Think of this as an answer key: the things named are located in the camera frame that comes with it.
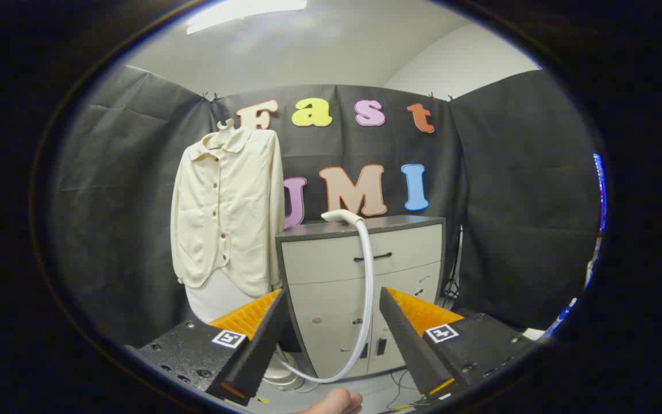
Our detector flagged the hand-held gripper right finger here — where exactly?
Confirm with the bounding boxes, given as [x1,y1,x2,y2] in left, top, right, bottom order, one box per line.
[379,287,540,398]

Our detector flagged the white hanging pad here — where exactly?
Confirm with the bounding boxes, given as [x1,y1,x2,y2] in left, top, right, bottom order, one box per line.
[184,269,257,324]

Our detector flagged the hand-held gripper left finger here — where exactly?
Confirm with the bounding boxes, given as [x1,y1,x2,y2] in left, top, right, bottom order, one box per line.
[126,289,290,407]

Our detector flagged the white garment steamer base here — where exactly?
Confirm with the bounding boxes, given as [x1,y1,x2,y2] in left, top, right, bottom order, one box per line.
[262,352,306,390]

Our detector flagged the lit screen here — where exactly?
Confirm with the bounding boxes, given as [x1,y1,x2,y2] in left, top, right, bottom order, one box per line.
[592,152,607,232]

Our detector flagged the cream button shirt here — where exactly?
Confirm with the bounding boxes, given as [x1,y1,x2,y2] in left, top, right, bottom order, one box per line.
[170,125,286,298]

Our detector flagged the ceiling light panel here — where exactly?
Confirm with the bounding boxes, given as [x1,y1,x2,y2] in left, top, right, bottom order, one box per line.
[186,0,309,35]

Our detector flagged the black stand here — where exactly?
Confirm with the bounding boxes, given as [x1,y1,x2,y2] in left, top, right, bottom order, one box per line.
[440,227,464,301]

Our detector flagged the grey cabinet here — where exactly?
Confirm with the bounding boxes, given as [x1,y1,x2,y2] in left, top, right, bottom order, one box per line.
[275,215,447,380]

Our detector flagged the black backdrop cloth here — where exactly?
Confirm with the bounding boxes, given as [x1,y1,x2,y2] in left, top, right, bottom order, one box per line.
[49,64,602,348]

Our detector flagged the white garment steamer wand with hose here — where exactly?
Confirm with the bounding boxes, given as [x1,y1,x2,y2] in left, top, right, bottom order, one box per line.
[275,210,376,384]

